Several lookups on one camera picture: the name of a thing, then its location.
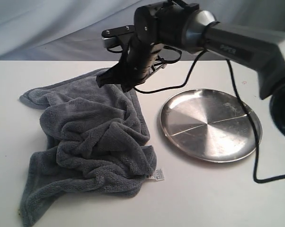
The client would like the round stainless steel plate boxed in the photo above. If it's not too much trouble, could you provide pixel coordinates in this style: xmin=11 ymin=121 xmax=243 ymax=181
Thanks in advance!
xmin=159 ymin=89 xmax=262 ymax=163

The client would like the grey fluffy towel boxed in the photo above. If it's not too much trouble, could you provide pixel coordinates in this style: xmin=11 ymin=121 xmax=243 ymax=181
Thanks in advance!
xmin=19 ymin=69 xmax=157 ymax=227

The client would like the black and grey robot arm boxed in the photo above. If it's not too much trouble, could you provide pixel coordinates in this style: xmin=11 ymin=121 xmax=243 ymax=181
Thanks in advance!
xmin=97 ymin=0 xmax=285 ymax=136

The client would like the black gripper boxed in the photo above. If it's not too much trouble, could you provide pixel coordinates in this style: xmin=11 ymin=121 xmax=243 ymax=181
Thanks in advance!
xmin=96 ymin=36 xmax=164 ymax=93

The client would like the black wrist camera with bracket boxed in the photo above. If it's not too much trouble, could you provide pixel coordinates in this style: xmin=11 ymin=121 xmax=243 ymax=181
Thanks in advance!
xmin=101 ymin=25 xmax=135 ymax=49

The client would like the black cable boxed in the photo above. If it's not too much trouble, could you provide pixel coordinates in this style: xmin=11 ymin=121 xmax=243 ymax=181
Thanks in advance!
xmin=107 ymin=42 xmax=285 ymax=184

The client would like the grey backdrop cloth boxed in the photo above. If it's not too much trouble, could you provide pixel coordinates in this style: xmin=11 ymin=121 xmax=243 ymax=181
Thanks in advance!
xmin=0 ymin=0 xmax=285 ymax=61

